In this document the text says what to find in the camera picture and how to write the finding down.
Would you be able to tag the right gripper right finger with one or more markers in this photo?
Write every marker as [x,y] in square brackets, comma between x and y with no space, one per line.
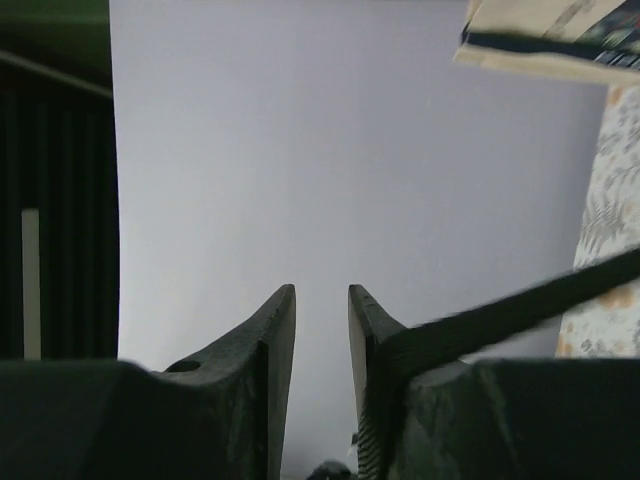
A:
[495,419]

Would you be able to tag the blue sport racket cover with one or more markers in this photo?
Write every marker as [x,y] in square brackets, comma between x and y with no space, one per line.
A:
[433,344]

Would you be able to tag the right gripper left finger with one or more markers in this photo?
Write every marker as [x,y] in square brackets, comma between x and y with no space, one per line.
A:
[218,413]

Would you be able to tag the beige canvas tote bag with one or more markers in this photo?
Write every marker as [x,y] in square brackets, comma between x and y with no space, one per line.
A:
[591,41]

